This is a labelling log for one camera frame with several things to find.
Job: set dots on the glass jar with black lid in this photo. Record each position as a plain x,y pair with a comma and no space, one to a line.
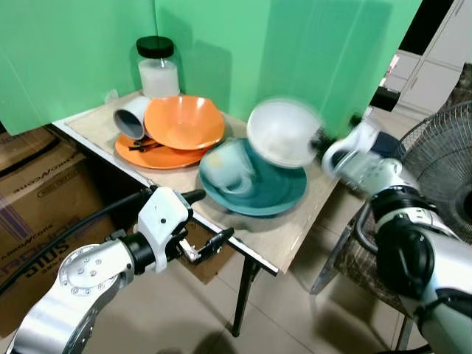
158,74

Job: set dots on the dark blue stool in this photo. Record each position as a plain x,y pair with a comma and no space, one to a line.
387,144

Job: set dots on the black clamp block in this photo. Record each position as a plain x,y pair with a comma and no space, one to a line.
385,98

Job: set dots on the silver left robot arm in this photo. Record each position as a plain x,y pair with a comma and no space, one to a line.
70,284

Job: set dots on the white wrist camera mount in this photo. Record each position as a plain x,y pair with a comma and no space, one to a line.
360,144
162,214

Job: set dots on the narrow green screen panel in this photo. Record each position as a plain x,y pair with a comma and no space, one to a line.
66,59

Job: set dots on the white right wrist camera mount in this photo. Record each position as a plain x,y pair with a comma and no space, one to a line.
360,144

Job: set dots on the wide green screen panel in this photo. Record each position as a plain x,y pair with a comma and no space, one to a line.
295,51

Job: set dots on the orange plate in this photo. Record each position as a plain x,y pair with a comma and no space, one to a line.
166,158

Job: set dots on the white cabinet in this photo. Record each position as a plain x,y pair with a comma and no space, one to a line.
435,66

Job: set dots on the small plain cardboard box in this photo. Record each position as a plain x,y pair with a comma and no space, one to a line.
206,265

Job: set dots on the small clear plastic clip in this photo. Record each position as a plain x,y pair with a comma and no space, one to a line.
110,96

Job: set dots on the black spoon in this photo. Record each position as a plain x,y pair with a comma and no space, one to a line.
144,145

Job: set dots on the teal mug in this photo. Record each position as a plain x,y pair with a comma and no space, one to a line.
228,168

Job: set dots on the grey white cup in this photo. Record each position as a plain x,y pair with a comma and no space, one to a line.
134,114

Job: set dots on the beige folding table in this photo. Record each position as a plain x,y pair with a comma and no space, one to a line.
273,228

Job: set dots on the teal plate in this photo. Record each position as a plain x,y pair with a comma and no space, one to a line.
273,190

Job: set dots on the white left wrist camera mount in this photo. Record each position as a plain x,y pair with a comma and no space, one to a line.
162,214

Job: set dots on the white bowl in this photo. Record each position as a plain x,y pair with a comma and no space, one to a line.
280,133

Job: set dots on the black standing fan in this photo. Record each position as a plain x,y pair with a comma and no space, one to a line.
442,162

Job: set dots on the brown patterned cushion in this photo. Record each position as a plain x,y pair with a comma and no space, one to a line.
463,85

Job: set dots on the large printed cardboard box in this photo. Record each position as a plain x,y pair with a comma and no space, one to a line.
37,206

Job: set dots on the orange bowl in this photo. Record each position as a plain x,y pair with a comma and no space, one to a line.
184,122

